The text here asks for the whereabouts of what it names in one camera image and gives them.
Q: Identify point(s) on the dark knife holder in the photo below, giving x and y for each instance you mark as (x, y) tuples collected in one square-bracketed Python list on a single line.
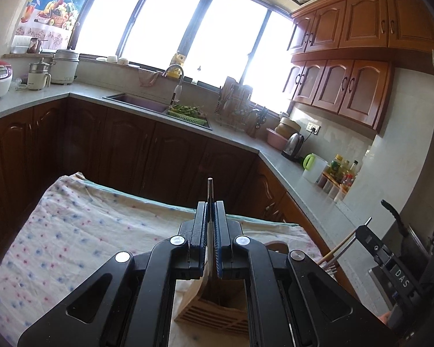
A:
[(256, 123)]

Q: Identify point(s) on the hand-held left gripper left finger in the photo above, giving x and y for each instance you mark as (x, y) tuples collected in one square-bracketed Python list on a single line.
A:
[(204, 240)]

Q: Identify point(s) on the pink rag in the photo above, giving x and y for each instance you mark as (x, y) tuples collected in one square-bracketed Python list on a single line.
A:
[(150, 78)]

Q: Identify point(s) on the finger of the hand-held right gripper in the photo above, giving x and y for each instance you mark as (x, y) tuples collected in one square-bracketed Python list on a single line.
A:
[(369, 242)]

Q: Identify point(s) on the small clear bottle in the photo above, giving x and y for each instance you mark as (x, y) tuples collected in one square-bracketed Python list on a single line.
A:
[(198, 76)]

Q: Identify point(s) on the dish drying rack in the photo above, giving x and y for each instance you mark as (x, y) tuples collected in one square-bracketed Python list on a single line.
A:
[(235, 104)]

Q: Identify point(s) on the grey kitchen countertop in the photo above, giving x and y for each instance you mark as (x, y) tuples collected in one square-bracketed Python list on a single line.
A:
[(238, 137)]

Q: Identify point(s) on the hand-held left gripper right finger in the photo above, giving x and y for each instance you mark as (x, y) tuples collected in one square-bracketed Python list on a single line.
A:
[(218, 245)]

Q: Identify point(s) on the wooden wall cabinets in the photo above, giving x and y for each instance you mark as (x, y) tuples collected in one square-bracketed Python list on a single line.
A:
[(347, 79)]

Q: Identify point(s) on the small metal jug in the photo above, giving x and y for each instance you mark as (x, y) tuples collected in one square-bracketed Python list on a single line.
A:
[(34, 46)]

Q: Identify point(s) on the row of condiment bottles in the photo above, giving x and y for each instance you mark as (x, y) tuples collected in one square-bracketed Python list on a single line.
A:
[(340, 177)]

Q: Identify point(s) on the large kitchen window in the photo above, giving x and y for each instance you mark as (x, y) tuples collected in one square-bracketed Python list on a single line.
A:
[(184, 25)]

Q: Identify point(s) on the small wall socket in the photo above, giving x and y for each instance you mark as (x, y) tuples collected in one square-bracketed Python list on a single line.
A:
[(313, 128)]

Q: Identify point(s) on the white bowl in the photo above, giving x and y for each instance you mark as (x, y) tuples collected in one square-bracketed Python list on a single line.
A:
[(122, 61), (111, 59)]

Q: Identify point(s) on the curved steel faucet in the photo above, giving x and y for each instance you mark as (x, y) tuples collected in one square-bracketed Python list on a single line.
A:
[(177, 86)]

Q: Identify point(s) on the steel electric kettle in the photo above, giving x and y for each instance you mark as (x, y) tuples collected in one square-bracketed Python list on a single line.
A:
[(293, 148)]

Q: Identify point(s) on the kitchen sink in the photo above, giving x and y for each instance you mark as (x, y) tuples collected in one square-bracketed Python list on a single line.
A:
[(137, 103)]

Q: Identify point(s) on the small white electric pot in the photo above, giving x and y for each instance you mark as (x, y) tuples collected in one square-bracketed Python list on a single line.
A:
[(38, 77)]

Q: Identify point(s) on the dark wooden base cabinets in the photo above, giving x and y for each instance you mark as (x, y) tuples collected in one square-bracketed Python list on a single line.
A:
[(130, 151)]

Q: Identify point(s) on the tropical fruit wall poster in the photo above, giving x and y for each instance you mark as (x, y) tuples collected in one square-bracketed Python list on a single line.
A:
[(58, 3)]

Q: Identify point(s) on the black wok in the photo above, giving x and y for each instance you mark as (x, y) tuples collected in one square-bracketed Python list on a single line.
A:
[(394, 217)]

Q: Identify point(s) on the yellow bottle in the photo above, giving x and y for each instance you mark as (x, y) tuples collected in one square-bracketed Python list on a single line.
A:
[(177, 67)]

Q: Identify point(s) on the pink basin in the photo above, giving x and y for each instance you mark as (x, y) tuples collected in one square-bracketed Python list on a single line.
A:
[(276, 139)]

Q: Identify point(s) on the large white steamer cooker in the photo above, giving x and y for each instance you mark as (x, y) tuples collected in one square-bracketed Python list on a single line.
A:
[(65, 68)]

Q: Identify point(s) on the floral white tablecloth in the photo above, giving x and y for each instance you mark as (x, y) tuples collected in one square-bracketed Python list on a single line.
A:
[(76, 231)]

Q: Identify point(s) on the wooden utensil holder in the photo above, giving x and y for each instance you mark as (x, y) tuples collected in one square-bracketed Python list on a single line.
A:
[(209, 318)]

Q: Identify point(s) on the white container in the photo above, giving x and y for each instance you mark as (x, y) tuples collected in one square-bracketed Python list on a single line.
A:
[(21, 45)]

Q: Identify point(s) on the green vegetable basket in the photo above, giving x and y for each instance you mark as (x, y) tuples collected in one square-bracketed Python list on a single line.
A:
[(186, 112)]

